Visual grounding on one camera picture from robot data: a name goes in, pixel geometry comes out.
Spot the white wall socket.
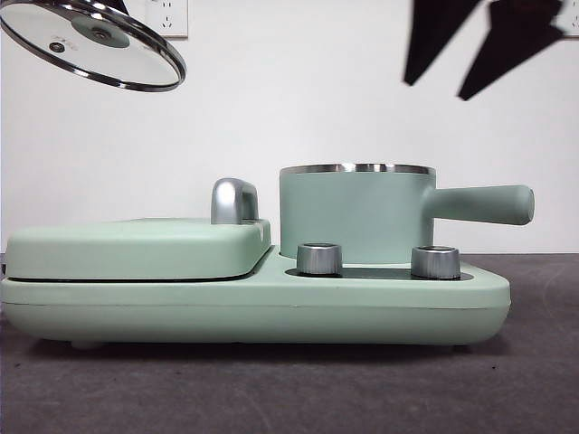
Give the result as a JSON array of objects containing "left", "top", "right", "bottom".
[
  {"left": 558, "top": 0, "right": 579, "bottom": 40},
  {"left": 144, "top": 0, "right": 190, "bottom": 40}
]

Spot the glass lid with green knob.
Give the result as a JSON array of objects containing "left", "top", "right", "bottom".
[{"left": 0, "top": 0, "right": 188, "bottom": 94}]

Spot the silver control knob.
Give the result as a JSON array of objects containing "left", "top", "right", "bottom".
[
  {"left": 296, "top": 242, "right": 344, "bottom": 277},
  {"left": 410, "top": 245, "right": 461, "bottom": 279}
]

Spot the green breakfast machine base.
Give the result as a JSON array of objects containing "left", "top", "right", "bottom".
[{"left": 0, "top": 252, "right": 512, "bottom": 352}]

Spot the green pot with handle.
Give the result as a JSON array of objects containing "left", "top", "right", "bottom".
[{"left": 278, "top": 163, "right": 536, "bottom": 268}]

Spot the green hinged lid chrome handle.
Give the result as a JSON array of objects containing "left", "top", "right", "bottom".
[{"left": 6, "top": 177, "right": 272, "bottom": 282}]

